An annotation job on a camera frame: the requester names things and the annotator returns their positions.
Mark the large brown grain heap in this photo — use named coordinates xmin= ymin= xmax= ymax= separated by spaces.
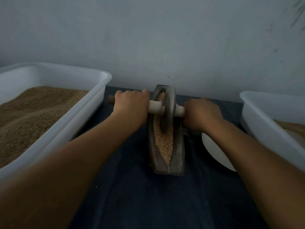
xmin=274 ymin=120 xmax=305 ymax=139
xmin=0 ymin=86 xmax=90 ymax=169

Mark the person's right hand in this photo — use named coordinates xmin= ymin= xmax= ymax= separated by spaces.
xmin=182 ymin=98 xmax=225 ymax=133

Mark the metal grinding wheel with handle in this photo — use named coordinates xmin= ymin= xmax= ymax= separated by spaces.
xmin=108 ymin=86 xmax=186 ymax=134

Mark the white round plate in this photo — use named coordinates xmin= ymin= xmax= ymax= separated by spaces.
xmin=201 ymin=132 xmax=237 ymax=172

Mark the white plastic tub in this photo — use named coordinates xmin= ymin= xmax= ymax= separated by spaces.
xmin=0 ymin=62 xmax=112 ymax=185
xmin=240 ymin=91 xmax=305 ymax=172

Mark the dark blue table cloth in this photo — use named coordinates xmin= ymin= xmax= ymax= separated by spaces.
xmin=69 ymin=85 xmax=270 ymax=229

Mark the person's left hand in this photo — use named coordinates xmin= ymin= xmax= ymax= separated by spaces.
xmin=112 ymin=89 xmax=151 ymax=128

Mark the person's left forearm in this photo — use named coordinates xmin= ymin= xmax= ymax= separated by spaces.
xmin=0 ymin=114 xmax=139 ymax=229

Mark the boat-shaped metal grinding trough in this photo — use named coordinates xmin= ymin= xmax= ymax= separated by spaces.
xmin=147 ymin=84 xmax=186 ymax=176

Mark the person's right forearm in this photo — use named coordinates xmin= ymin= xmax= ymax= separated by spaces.
xmin=202 ymin=119 xmax=305 ymax=229

